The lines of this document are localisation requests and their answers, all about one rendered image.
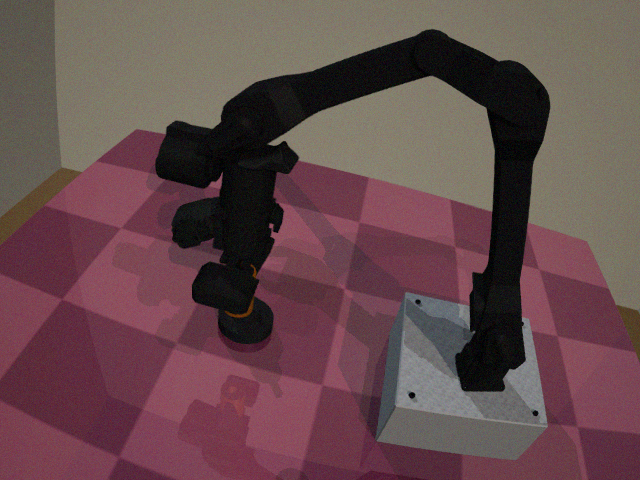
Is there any orange cylinder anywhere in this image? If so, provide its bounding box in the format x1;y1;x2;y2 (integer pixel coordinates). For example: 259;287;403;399
224;265;256;317

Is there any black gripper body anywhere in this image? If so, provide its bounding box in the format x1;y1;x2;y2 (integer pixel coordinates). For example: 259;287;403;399
192;195;284;315

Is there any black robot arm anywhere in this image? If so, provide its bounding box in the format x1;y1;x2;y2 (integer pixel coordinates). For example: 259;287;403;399
155;29;550;392

